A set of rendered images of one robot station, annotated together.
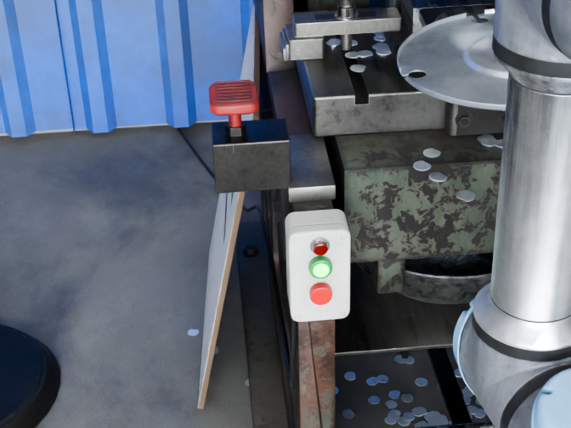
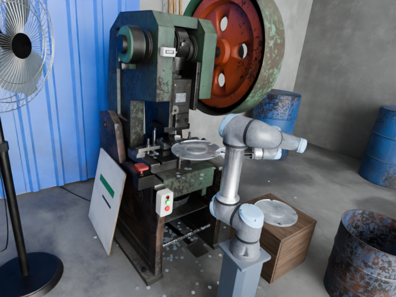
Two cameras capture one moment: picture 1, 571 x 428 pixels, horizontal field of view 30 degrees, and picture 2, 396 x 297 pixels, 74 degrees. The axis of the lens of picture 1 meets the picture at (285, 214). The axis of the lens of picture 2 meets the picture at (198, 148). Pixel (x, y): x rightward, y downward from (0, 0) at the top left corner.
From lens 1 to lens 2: 0.58 m
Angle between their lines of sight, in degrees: 35
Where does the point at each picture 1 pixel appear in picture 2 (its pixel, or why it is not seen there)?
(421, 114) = (171, 165)
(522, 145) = (231, 162)
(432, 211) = (179, 185)
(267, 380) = (124, 242)
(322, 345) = (161, 222)
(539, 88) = (236, 151)
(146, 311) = (78, 236)
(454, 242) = (183, 192)
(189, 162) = (68, 194)
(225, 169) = (141, 184)
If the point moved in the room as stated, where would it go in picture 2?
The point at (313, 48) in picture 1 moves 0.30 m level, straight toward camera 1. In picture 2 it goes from (142, 154) to (165, 176)
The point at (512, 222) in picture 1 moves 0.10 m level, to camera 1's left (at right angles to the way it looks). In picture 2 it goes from (228, 178) to (211, 183)
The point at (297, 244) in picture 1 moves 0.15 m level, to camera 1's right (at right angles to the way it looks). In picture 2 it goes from (162, 197) to (187, 191)
